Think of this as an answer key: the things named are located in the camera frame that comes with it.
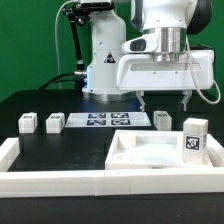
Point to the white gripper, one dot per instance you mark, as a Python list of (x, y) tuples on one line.
[(159, 61)]

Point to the white square table top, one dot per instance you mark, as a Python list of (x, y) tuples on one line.
[(140, 149)]

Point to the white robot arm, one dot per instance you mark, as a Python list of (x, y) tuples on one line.
[(147, 16)]

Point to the white AprilTag base sheet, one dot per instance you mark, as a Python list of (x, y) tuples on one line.
[(108, 119)]

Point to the white U-shaped obstacle fence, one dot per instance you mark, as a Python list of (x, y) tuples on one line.
[(117, 182)]

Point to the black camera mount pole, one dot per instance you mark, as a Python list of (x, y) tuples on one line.
[(75, 21)]

